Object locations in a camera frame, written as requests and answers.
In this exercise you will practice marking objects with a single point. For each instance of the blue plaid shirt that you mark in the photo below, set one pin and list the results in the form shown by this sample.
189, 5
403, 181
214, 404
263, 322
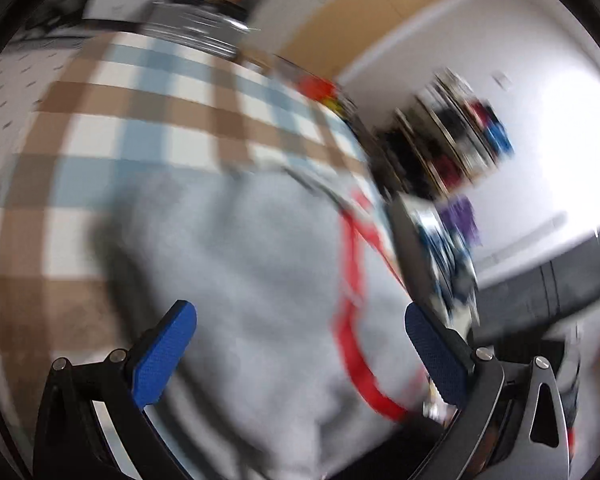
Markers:
445, 255

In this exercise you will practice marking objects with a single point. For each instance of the orange bag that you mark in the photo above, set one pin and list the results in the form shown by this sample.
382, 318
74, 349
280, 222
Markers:
317, 89

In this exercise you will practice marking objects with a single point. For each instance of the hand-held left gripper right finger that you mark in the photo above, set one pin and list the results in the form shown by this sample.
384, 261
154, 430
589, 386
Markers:
437, 360

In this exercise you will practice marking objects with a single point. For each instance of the white drawer cabinet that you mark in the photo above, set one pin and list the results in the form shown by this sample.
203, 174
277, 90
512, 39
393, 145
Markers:
300, 0

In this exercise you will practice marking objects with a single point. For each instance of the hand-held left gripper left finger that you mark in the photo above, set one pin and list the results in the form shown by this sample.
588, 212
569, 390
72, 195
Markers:
162, 355

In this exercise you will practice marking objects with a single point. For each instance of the wooden shoe rack with shoes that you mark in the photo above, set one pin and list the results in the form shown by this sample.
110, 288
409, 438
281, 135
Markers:
455, 130

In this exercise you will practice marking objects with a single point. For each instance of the purple bag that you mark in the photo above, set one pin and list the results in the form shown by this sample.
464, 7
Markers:
460, 220

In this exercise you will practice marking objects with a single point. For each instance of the wooden door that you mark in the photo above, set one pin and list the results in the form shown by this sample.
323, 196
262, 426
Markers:
380, 10

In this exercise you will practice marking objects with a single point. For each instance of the dark window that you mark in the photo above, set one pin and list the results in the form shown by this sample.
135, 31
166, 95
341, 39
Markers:
555, 285

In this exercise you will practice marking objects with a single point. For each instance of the white wall switch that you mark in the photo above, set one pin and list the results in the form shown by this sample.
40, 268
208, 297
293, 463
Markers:
503, 82

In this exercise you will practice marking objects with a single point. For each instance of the grey hoodie with red print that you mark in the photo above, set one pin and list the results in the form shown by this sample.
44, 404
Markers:
240, 285

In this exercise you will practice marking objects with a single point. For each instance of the checkered floor mat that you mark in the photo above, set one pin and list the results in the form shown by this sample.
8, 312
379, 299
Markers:
130, 110

